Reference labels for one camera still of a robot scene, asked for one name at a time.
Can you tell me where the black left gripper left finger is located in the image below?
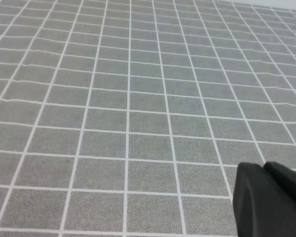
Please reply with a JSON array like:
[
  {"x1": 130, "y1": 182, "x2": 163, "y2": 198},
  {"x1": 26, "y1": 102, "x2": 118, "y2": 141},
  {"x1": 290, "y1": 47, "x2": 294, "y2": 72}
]
[{"x1": 233, "y1": 162, "x2": 296, "y2": 237}]

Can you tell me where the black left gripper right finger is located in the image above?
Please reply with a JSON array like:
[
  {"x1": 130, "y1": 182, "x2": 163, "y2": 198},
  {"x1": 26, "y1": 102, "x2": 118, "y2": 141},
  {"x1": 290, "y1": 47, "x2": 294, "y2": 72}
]
[{"x1": 263, "y1": 161, "x2": 296, "y2": 203}]

